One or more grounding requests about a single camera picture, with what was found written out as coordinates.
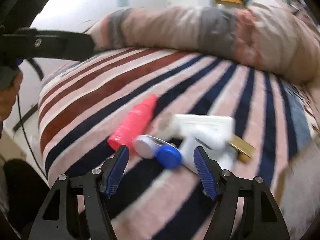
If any blue white contact lens case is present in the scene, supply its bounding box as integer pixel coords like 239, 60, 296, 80
133, 135, 182, 169

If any pink spray bottle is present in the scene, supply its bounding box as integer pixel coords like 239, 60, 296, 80
107, 94, 158, 151

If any person's hand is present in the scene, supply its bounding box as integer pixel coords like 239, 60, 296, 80
0, 72, 23, 121

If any gold rectangular box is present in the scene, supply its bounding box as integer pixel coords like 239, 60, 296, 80
229, 135, 255, 164

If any white earbuds case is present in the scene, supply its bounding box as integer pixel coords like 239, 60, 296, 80
178, 129, 236, 174

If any white rectangular power bank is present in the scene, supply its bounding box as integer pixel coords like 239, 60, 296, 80
172, 114, 235, 140

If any rolled pink grey duvet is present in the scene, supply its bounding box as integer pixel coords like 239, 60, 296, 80
88, 0, 319, 84

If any black cable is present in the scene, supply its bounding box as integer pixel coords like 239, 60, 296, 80
15, 58, 48, 181

